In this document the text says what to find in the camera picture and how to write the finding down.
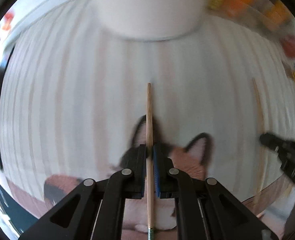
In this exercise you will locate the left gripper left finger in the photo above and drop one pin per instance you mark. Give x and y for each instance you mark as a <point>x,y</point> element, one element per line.
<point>109,196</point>

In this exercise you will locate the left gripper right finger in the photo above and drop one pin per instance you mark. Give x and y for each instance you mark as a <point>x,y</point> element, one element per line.
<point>171,182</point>

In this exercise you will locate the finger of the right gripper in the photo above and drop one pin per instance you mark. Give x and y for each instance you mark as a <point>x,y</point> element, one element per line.
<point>271,141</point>

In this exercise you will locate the light wooden chopstick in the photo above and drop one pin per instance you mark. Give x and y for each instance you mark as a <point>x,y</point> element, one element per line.
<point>260,128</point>

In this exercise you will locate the striped cat placemat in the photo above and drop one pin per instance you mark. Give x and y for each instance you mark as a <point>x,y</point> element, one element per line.
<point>106,136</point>

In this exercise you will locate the red item in plastic bag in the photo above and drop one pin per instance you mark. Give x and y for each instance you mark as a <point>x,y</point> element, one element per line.
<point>288,46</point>

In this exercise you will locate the clear plastic organizer tray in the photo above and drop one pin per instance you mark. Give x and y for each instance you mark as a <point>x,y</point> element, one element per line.
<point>252,2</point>

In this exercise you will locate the beige utensil holder cup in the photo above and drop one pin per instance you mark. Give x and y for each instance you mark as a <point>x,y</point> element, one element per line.
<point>150,20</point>

